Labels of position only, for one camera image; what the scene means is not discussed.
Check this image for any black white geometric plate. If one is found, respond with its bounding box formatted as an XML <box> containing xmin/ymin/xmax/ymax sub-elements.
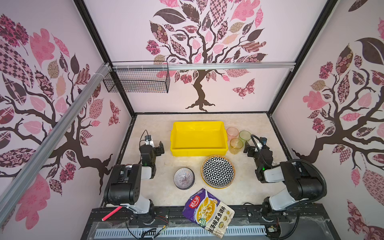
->
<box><xmin>201</xmin><ymin>155</ymin><xmax>236</xmax><ymax>189</ymax></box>

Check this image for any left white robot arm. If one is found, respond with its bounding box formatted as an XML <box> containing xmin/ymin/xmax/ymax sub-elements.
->
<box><xmin>104</xmin><ymin>142</ymin><xmax>165</xmax><ymax>215</ymax></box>

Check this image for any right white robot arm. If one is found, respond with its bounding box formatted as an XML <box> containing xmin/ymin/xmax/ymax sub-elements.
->
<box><xmin>244</xmin><ymin>142</ymin><xmax>327</xmax><ymax>215</ymax></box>

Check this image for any yellow plastic bin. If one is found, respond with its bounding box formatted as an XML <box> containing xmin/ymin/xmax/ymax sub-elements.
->
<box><xmin>170</xmin><ymin>121</ymin><xmax>228</xmax><ymax>157</ymax></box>

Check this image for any green translucent cup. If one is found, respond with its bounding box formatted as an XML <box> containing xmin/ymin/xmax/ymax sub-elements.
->
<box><xmin>239</xmin><ymin>130</ymin><xmax>251</xmax><ymax>144</ymax></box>

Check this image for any yellow translucent cup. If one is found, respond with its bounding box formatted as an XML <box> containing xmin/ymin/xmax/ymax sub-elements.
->
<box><xmin>229</xmin><ymin>139</ymin><xmax>244</xmax><ymax>155</ymax></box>

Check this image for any pink translucent cup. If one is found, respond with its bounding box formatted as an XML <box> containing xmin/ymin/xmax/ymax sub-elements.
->
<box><xmin>227</xmin><ymin>127</ymin><xmax>239</xmax><ymax>142</ymax></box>

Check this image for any purple patterned bowl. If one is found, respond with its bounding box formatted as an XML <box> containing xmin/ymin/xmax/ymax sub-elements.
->
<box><xmin>174</xmin><ymin>168</ymin><xmax>195</xmax><ymax>190</ymax></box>

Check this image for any pink marker pen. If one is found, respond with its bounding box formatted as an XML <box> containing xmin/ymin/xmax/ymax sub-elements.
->
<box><xmin>102</xmin><ymin>206</ymin><xmax>126</xmax><ymax>222</ymax></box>

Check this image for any purple seasoning packet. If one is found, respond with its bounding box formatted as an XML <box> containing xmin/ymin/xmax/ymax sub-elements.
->
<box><xmin>183</xmin><ymin>188</ymin><xmax>235</xmax><ymax>239</ymax></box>

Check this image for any white vent grille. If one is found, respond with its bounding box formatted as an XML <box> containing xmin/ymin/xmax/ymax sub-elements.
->
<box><xmin>93</xmin><ymin>226</ymin><xmax>267</xmax><ymax>240</ymax></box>

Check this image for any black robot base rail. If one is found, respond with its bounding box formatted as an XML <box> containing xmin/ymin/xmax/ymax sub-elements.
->
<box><xmin>80</xmin><ymin>203</ymin><xmax>340</xmax><ymax>240</ymax></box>

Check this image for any black corrugated cable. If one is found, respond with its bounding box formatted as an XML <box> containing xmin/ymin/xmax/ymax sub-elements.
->
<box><xmin>250</xmin><ymin>134</ymin><xmax>328</xmax><ymax>205</ymax></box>

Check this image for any black wire basket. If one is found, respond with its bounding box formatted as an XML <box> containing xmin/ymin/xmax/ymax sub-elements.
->
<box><xmin>103</xmin><ymin>60</ymin><xmax>171</xmax><ymax>93</ymax></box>

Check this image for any aluminium rail back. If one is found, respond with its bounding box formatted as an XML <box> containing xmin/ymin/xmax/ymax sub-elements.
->
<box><xmin>112</xmin><ymin>62</ymin><xmax>296</xmax><ymax>71</ymax></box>

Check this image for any aluminium rail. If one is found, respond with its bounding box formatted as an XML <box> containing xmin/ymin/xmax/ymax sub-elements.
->
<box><xmin>112</xmin><ymin>62</ymin><xmax>296</xmax><ymax>71</ymax></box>
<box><xmin>1</xmin><ymin>63</ymin><xmax>111</xmax><ymax>224</ymax></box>

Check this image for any aluminium rail left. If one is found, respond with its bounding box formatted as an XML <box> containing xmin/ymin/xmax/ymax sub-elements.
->
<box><xmin>1</xmin><ymin>63</ymin><xmax>111</xmax><ymax>224</ymax></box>

